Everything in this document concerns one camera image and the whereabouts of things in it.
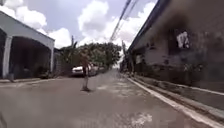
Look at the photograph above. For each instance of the green trees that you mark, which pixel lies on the green trees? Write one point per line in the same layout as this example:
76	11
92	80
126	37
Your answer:
93	55

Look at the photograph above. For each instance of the person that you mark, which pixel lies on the person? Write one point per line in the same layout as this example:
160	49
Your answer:
85	70

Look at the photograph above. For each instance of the white car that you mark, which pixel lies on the white car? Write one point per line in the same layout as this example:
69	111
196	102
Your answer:
81	70

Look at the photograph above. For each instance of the grey asphalt road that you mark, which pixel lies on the grey asphalt road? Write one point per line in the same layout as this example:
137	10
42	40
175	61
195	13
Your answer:
100	103

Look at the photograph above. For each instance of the dark weathered building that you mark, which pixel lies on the dark weathered building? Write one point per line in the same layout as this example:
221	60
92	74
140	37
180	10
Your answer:
180	43

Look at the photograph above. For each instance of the concrete gutter strip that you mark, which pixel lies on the concrete gutter strip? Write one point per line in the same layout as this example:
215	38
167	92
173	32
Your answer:
180	100

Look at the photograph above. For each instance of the open shed with white pillars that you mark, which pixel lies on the open shed with white pillars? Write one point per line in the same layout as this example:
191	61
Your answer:
23	50

